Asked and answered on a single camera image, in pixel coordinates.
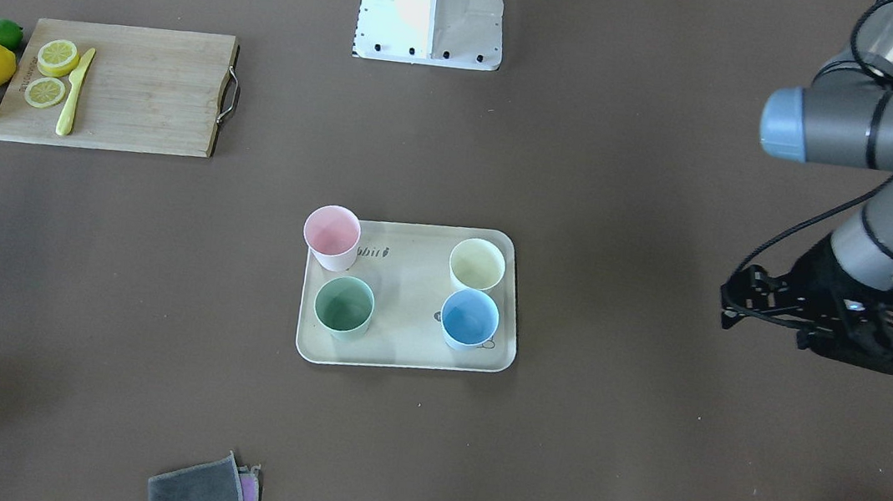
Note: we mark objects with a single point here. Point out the lemon slice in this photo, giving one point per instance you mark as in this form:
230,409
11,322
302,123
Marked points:
45,92
57,58

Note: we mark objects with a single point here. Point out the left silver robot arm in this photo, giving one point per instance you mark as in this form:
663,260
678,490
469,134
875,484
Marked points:
844,118

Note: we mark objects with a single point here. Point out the lemon slice lower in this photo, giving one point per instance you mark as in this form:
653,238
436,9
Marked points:
45,92

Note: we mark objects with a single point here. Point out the cream white cup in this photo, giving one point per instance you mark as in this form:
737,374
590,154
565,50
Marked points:
476,264

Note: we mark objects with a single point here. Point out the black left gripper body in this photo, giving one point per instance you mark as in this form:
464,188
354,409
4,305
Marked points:
821,272

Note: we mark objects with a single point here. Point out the yellow plastic knife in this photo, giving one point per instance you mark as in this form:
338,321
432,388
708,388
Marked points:
76,79

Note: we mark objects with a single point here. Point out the blue cup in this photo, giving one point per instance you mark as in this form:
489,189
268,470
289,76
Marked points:
468,319

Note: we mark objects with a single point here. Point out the beige rabbit tray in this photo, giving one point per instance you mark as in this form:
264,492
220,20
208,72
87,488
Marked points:
407,267

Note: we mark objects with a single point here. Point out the wooden cutting board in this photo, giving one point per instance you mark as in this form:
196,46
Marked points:
150,90

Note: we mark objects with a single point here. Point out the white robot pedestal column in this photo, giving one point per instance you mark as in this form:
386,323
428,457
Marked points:
465,34

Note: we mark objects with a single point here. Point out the grey folded cloth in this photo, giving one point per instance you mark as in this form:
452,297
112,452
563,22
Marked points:
223,480

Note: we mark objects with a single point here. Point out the pink cup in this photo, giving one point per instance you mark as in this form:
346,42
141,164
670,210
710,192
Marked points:
332,233

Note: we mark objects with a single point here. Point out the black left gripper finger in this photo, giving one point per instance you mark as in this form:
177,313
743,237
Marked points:
732,313
754,283

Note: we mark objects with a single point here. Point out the green cup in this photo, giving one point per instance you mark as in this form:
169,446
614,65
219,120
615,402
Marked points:
344,307

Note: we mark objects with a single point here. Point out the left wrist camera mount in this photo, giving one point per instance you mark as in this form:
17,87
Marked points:
869,345

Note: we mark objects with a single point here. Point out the lemon slice upper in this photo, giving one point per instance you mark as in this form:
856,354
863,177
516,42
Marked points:
57,58

